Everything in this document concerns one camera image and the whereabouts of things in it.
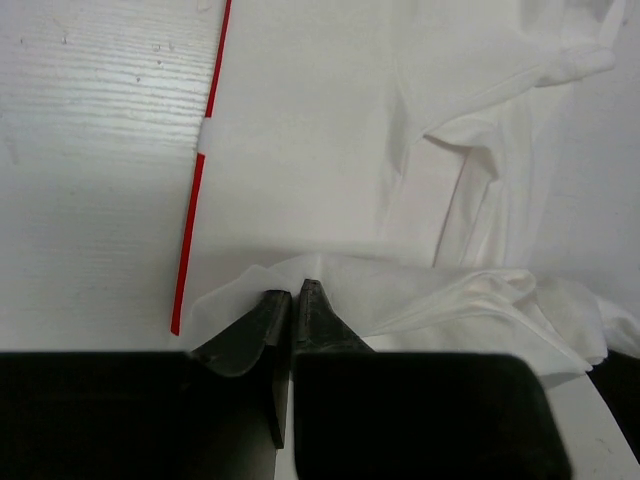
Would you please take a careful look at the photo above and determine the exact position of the white Coca-Cola print t-shirt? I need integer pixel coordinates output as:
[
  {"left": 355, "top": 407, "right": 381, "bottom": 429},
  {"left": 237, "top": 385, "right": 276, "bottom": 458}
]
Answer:
[{"left": 172, "top": 1, "right": 639, "bottom": 376}]

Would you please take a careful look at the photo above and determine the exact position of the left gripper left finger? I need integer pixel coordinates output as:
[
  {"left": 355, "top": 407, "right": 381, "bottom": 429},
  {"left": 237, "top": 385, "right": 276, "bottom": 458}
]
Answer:
[{"left": 1, "top": 290, "right": 292, "bottom": 479}]

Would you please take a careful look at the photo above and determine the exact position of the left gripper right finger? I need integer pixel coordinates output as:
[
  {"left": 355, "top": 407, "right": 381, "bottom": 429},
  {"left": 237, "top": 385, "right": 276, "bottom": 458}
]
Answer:
[{"left": 292, "top": 280, "right": 572, "bottom": 479}]

